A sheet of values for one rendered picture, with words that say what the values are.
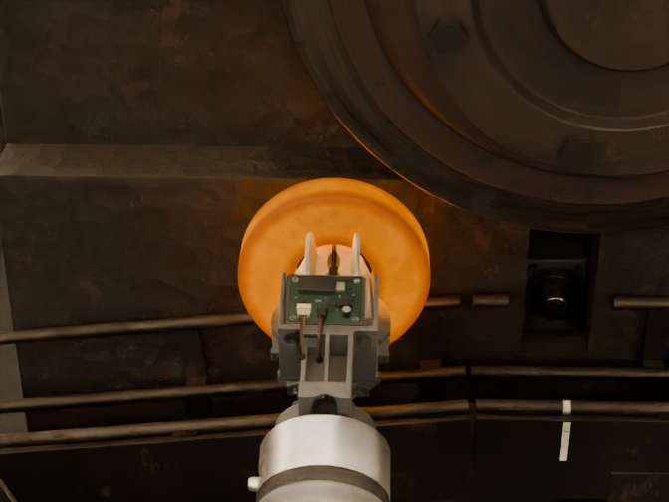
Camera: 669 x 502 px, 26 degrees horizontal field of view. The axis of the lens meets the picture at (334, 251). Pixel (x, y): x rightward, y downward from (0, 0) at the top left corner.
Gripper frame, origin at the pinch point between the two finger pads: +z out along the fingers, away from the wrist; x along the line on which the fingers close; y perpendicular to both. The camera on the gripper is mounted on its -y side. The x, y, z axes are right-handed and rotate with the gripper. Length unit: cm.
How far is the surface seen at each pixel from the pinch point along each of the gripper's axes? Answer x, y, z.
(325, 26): 0.7, 20.5, 2.8
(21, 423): 52, -104, 56
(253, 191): 7.0, -0.4, 6.8
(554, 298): -19.0, -11.2, 5.2
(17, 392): 54, -107, 63
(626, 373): -25.2, -14.3, -0.5
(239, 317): 8.3, -11.4, 2.4
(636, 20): -19.2, 27.4, -4.7
